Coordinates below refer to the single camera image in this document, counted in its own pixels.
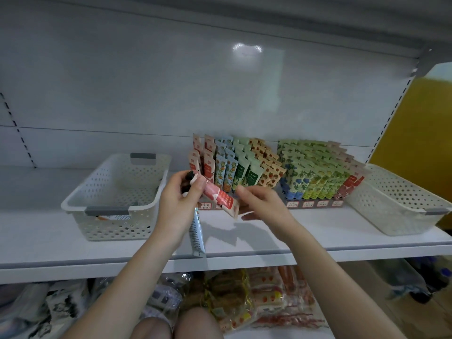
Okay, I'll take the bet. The clear divider tray with labels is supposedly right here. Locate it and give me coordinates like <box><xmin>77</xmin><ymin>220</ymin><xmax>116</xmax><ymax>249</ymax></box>
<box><xmin>200</xmin><ymin>199</ymin><xmax>345</xmax><ymax>210</ymax></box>

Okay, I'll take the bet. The white perforated plastic basket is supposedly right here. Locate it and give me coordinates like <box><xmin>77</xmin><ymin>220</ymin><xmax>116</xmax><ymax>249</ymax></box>
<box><xmin>61</xmin><ymin>152</ymin><xmax>172</xmax><ymax>242</ymax></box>
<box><xmin>344</xmin><ymin>163</ymin><xmax>452</xmax><ymax>236</ymax></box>

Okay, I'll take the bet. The person's right leg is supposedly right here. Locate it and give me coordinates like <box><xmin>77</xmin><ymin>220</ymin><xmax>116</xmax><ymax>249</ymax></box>
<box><xmin>175</xmin><ymin>307</ymin><xmax>226</xmax><ymax>339</ymax></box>

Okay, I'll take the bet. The person's left hand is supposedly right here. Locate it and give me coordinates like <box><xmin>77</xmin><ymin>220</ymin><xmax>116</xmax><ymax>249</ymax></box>
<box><xmin>152</xmin><ymin>170</ymin><xmax>207</xmax><ymax>246</ymax></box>

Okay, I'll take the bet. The white metal shelf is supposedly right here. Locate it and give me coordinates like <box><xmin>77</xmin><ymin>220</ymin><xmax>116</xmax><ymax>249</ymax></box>
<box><xmin>0</xmin><ymin>0</ymin><xmax>452</xmax><ymax>339</ymax></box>

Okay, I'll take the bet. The person's right hand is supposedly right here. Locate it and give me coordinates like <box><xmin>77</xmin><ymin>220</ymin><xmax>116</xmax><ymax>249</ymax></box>
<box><xmin>233</xmin><ymin>183</ymin><xmax>299</xmax><ymax>242</ymax></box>

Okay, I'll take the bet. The white red-label hand cream tube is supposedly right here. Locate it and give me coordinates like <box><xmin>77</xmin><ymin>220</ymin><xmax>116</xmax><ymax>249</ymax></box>
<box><xmin>189</xmin><ymin>173</ymin><xmax>240</xmax><ymax>219</ymax></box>

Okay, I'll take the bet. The person's left leg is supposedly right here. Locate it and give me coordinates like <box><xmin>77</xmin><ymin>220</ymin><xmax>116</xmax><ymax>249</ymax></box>
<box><xmin>130</xmin><ymin>315</ymin><xmax>176</xmax><ymax>339</ymax></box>

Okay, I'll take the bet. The person's leg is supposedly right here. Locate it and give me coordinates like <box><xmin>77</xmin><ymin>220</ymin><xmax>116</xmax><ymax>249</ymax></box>
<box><xmin>130</xmin><ymin>315</ymin><xmax>176</xmax><ymax>339</ymax></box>
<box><xmin>175</xmin><ymin>307</ymin><xmax>226</xmax><ymax>339</ymax></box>

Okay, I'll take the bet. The row of hand cream tubes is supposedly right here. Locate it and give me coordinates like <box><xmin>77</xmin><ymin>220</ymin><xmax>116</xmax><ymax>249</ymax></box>
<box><xmin>188</xmin><ymin>132</ymin><xmax>368</xmax><ymax>202</ymax></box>

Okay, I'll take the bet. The person's right forearm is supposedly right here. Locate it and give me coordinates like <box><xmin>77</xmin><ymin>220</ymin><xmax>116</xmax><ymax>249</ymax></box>
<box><xmin>281</xmin><ymin>226</ymin><xmax>407</xmax><ymax>339</ymax></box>

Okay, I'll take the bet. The pile of snack packets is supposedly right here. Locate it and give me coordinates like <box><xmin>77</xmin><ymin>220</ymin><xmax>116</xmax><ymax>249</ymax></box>
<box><xmin>0</xmin><ymin>266</ymin><xmax>329</xmax><ymax>339</ymax></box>

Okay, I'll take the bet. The person's left forearm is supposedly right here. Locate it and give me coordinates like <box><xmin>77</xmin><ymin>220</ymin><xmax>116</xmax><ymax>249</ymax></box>
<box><xmin>62</xmin><ymin>233</ymin><xmax>185</xmax><ymax>339</ymax></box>

